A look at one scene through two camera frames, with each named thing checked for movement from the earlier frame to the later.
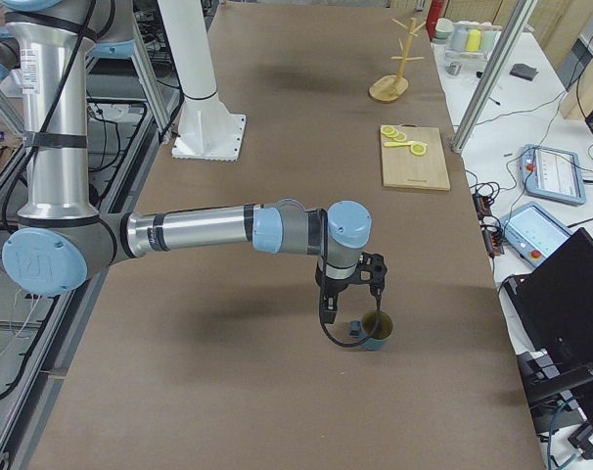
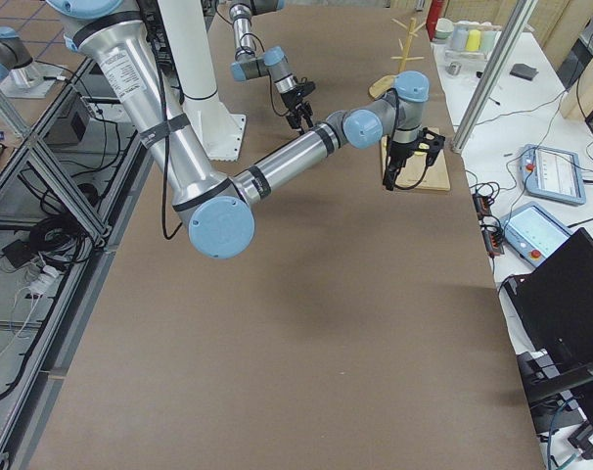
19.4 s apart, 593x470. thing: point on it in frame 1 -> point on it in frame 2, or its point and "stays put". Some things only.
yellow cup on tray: (473, 40) stays put
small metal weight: (454, 69) stays put
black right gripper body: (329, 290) -> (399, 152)
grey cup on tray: (459, 37) stays put
